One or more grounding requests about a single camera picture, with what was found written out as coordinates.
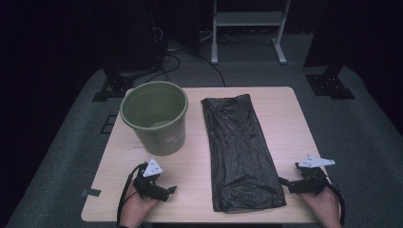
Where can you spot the person's right hand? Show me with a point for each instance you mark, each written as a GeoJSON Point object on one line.
{"type": "Point", "coordinates": [323, 209]}

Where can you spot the person's left hand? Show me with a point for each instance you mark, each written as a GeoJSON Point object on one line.
{"type": "Point", "coordinates": [134, 209]}

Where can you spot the grey tape strip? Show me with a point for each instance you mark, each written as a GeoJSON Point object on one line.
{"type": "Point", "coordinates": [92, 192]}

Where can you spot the black metal stand base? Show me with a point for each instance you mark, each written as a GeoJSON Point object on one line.
{"type": "Point", "coordinates": [331, 87]}
{"type": "Point", "coordinates": [114, 88]}

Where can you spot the green plastic bin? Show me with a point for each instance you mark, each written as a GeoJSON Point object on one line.
{"type": "Point", "coordinates": [164, 142]}

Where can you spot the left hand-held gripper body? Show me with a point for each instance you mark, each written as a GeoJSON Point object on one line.
{"type": "Point", "coordinates": [149, 182]}

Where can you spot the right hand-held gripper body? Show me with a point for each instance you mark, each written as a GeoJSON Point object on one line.
{"type": "Point", "coordinates": [312, 180]}

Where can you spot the black plastic garbage bag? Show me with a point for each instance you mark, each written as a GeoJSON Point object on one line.
{"type": "Point", "coordinates": [240, 152]}

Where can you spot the dark equipment cabinet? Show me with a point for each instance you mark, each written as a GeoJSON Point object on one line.
{"type": "Point", "coordinates": [133, 38]}

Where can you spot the white metal desk frame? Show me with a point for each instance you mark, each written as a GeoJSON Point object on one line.
{"type": "Point", "coordinates": [250, 18]}

